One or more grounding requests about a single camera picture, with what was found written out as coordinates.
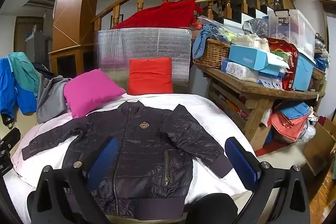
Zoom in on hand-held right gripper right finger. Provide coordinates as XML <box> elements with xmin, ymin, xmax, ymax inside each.
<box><xmin>224</xmin><ymin>137</ymin><xmax>311</xmax><ymax>224</ymax></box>

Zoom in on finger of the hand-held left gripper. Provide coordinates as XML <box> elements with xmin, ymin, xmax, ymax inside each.
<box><xmin>0</xmin><ymin>127</ymin><xmax>21</xmax><ymax>148</ymax></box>

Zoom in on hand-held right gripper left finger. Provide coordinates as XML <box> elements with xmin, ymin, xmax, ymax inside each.
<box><xmin>28</xmin><ymin>136</ymin><xmax>122</xmax><ymax>224</ymax></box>

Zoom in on dark quilted jacket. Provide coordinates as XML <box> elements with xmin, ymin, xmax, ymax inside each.
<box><xmin>21</xmin><ymin>101</ymin><xmax>235</xmax><ymax>218</ymax></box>

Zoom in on red floor mat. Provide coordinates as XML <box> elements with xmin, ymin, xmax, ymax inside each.
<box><xmin>255</xmin><ymin>140</ymin><xmax>289</xmax><ymax>157</ymax></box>

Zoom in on small brown cardboard box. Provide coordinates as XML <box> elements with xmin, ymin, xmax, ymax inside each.
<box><xmin>252</xmin><ymin>124</ymin><xmax>271</xmax><ymax>146</ymax></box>

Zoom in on blue jacket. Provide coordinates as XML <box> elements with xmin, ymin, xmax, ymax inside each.
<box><xmin>0</xmin><ymin>57</ymin><xmax>37</xmax><ymax>115</ymax></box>

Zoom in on grey garment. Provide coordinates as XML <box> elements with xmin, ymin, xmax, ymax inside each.
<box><xmin>36</xmin><ymin>75</ymin><xmax>72</xmax><ymax>124</ymax></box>

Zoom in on stack of coral folded cloths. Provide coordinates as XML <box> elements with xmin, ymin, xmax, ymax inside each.
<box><xmin>270</xmin><ymin>109</ymin><xmax>313</xmax><ymax>142</ymax></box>

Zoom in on white bed blanket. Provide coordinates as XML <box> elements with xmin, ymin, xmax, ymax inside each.
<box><xmin>10</xmin><ymin>93</ymin><xmax>258</xmax><ymax>224</ymax></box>

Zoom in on pink pillow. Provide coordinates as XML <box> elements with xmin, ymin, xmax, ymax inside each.
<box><xmin>63</xmin><ymin>68</ymin><xmax>126</xmax><ymax>119</ymax></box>

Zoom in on teal jacket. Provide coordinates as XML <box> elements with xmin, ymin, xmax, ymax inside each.
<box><xmin>7</xmin><ymin>52</ymin><xmax>41</xmax><ymax>98</ymax></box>

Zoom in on white plastic bag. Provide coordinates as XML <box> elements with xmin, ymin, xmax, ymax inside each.
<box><xmin>299</xmin><ymin>124</ymin><xmax>315</xmax><ymax>142</ymax></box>

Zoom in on stack of blue folded cloths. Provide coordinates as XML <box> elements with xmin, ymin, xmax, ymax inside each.
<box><xmin>278</xmin><ymin>102</ymin><xmax>310</xmax><ymax>119</ymax></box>

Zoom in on dark navy garment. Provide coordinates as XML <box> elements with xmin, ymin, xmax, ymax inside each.
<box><xmin>33</xmin><ymin>63</ymin><xmax>55</xmax><ymax>80</ymax></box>

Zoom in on rustic wooden table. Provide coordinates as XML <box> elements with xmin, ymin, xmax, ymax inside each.
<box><xmin>193</xmin><ymin>59</ymin><xmax>326</xmax><ymax>144</ymax></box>

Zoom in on open brown cardboard box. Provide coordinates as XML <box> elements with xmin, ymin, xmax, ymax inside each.
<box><xmin>302</xmin><ymin>118</ymin><xmax>336</xmax><ymax>176</ymax></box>

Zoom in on blue and white packets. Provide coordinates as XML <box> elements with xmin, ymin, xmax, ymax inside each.
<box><xmin>257</xmin><ymin>67</ymin><xmax>286</xmax><ymax>89</ymax></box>

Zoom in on white printed tissue pack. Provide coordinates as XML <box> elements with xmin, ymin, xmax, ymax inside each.
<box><xmin>222</xmin><ymin>57</ymin><xmax>260</xmax><ymax>83</ymax></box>

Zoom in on grey refrigerator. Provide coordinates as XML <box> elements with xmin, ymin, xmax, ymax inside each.
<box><xmin>25</xmin><ymin>31</ymin><xmax>49</xmax><ymax>64</ymax></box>

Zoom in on red pillow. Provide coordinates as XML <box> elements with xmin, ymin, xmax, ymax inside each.
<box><xmin>128</xmin><ymin>57</ymin><xmax>174</xmax><ymax>96</ymax></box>

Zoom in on wooden cabinet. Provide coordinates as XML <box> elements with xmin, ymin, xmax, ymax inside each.
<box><xmin>49</xmin><ymin>43</ymin><xmax>97</xmax><ymax>77</ymax></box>

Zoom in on light blue cardboard box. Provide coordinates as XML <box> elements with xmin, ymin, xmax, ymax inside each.
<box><xmin>228</xmin><ymin>44</ymin><xmax>289</xmax><ymax>69</ymax></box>

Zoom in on blue plastic bin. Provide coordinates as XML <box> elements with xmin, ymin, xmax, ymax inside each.
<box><xmin>293</xmin><ymin>52</ymin><xmax>315</xmax><ymax>92</ymax></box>

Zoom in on large wicker basket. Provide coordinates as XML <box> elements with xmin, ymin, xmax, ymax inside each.
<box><xmin>193</xmin><ymin>38</ymin><xmax>233</xmax><ymax>69</ymax></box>

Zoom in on small wicker basket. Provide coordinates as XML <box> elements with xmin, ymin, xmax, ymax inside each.
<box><xmin>311</xmin><ymin>67</ymin><xmax>326</xmax><ymax>80</ymax></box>

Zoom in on cream cloth bundle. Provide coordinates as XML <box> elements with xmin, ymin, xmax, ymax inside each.
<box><xmin>231</xmin><ymin>34</ymin><xmax>271</xmax><ymax>52</ymax></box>

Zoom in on silver foil insulation panel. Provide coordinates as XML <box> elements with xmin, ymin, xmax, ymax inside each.
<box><xmin>94</xmin><ymin>27</ymin><xmax>192</xmax><ymax>90</ymax></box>

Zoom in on blue denim garment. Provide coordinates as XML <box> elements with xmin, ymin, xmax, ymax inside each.
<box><xmin>193</xmin><ymin>24</ymin><xmax>231</xmax><ymax>59</ymax></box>

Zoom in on dark patterned plastic bag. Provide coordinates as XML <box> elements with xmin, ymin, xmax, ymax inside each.
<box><xmin>243</xmin><ymin>18</ymin><xmax>269</xmax><ymax>38</ymax></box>

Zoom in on clear plastic storage box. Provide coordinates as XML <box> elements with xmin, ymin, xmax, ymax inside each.
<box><xmin>268</xmin><ymin>9</ymin><xmax>317</xmax><ymax>56</ymax></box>

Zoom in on black and white stair steps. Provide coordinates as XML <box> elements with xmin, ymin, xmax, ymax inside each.
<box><xmin>215</xmin><ymin>4</ymin><xmax>276</xmax><ymax>25</ymax></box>

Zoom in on wooden pillar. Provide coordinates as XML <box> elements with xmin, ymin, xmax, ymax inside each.
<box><xmin>52</xmin><ymin>0</ymin><xmax>109</xmax><ymax>54</ymax></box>

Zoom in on red cloth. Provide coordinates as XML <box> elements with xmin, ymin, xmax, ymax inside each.
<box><xmin>110</xmin><ymin>0</ymin><xmax>202</xmax><ymax>30</ymax></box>

